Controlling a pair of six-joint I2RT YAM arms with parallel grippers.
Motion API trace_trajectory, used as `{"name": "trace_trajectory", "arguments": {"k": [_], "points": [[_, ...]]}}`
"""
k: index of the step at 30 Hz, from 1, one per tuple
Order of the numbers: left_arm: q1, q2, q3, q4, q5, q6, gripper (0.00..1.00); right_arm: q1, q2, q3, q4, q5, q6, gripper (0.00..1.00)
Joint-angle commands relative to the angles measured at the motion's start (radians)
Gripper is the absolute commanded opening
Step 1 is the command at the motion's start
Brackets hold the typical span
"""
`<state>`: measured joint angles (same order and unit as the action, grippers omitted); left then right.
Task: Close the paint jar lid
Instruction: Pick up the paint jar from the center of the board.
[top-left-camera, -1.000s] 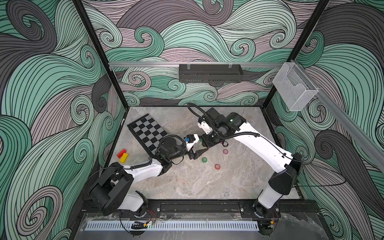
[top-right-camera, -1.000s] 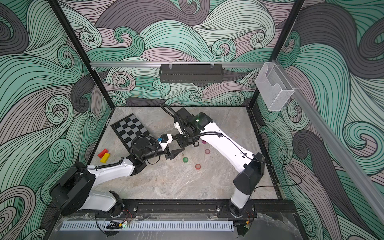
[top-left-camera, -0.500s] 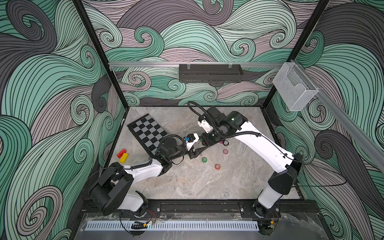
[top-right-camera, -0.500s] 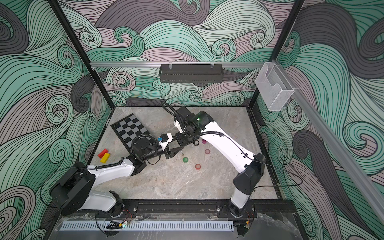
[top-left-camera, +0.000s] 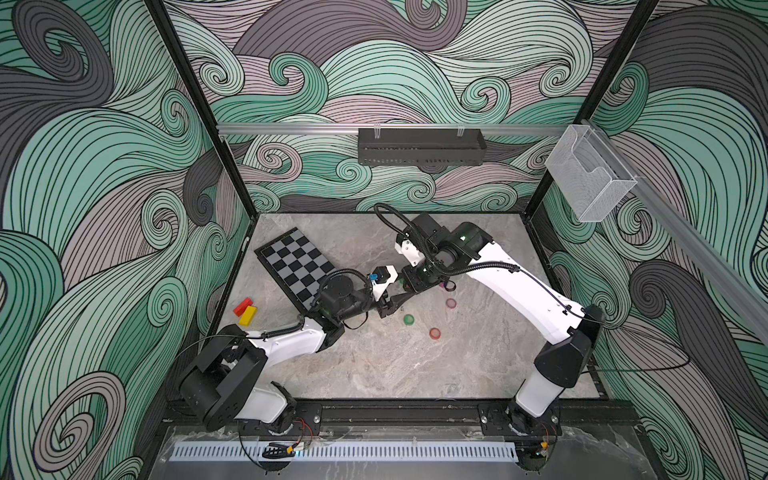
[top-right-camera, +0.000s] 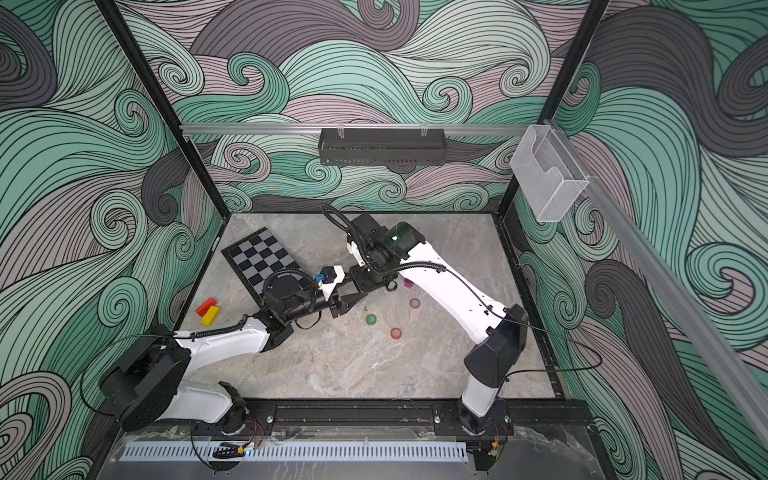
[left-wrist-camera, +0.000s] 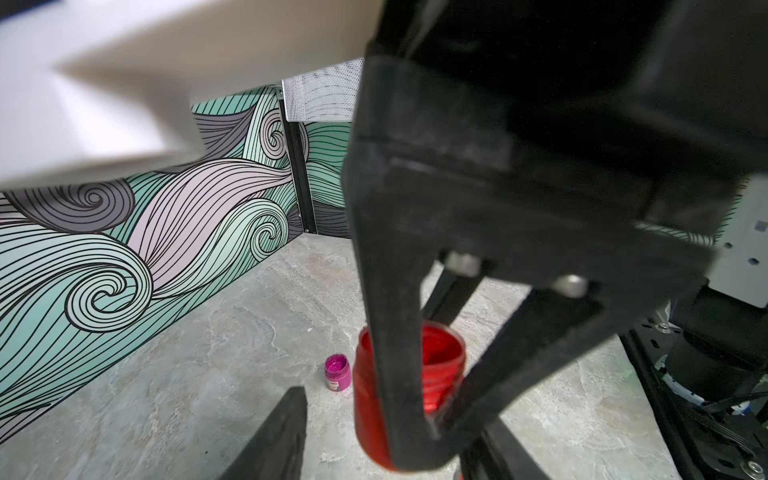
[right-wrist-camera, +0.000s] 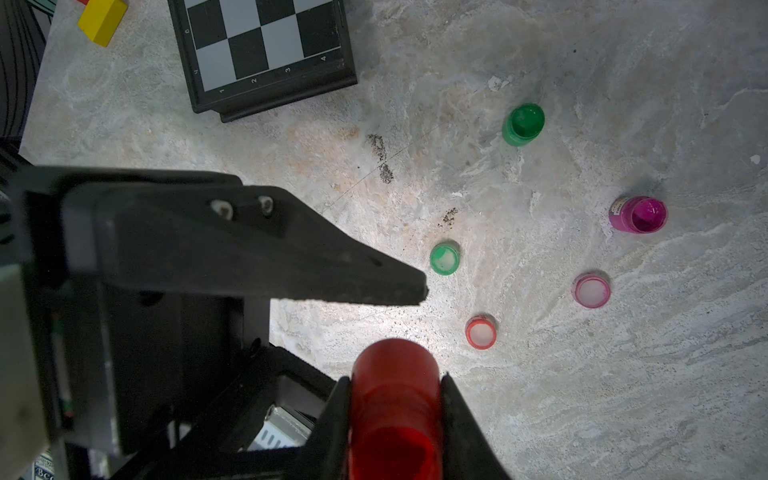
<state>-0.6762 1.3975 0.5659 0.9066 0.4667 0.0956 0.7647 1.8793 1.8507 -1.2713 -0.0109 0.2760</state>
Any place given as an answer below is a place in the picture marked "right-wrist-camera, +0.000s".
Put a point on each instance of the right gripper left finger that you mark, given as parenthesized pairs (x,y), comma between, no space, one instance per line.
(324,455)

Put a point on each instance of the purple paint jar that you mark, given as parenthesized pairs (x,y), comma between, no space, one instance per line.
(638,215)

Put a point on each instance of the green paint jar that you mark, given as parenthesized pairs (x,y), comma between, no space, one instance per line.
(523,125)

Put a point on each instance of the black white chessboard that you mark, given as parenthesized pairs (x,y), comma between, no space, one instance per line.
(248,56)

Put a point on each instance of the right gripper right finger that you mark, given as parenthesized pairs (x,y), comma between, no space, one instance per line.
(467,454)

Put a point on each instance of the green jar lid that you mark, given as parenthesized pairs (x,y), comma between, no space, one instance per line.
(445,258)

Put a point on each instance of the red paint jar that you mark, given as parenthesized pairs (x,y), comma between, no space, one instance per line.
(395,413)

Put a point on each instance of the yellow block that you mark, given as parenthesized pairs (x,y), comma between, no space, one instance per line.
(100,20)

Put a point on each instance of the purple jar lid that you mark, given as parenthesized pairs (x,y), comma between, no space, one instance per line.
(591,290)

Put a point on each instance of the red jar lid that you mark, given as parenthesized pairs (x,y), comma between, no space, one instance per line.
(481,332)

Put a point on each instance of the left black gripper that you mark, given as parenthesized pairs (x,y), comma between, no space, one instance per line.
(142,286)

